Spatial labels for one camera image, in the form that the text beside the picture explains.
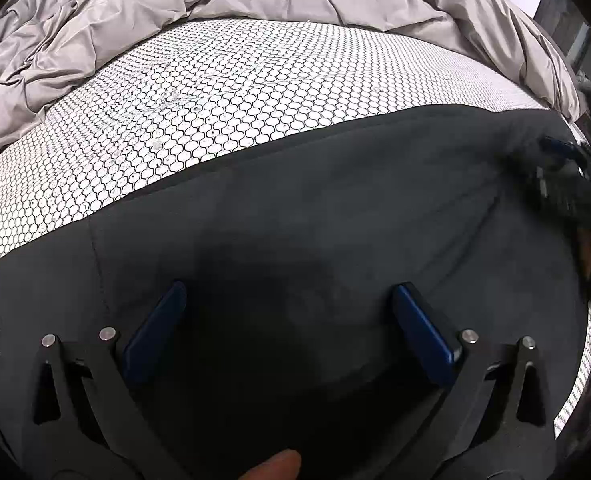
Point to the grey duvet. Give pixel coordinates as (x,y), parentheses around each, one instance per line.
(125,5)

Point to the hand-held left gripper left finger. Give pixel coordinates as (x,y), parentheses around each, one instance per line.
(155,332)

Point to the person's left hand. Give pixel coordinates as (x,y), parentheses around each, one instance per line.
(270,466)

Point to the black pants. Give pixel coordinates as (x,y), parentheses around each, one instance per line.
(300,200)

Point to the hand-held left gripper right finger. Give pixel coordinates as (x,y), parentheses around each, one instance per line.
(420,332)

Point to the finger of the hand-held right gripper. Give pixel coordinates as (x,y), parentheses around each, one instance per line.
(558,146)
(558,190)

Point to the dark furniture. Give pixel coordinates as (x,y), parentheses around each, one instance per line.
(563,17)

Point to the white honeycomb-patterned mattress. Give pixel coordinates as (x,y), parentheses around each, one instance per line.
(200,100)

